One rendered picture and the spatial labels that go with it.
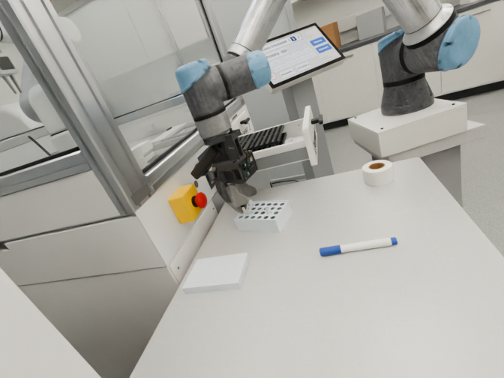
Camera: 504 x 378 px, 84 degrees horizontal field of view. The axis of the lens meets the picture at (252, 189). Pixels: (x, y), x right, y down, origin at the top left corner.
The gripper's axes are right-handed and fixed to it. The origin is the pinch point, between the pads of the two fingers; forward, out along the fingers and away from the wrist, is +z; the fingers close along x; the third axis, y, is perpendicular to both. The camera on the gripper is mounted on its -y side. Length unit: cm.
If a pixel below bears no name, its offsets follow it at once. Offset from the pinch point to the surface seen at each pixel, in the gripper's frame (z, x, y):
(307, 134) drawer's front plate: -10.0, 19.5, 14.6
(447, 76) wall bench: 52, 328, 54
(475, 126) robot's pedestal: 5, 48, 52
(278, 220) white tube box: 2.4, -2.1, 11.7
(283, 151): -6.5, 19.0, 6.7
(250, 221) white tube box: 2.1, -3.3, 4.3
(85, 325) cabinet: 19, -33, -44
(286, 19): -49, 176, -46
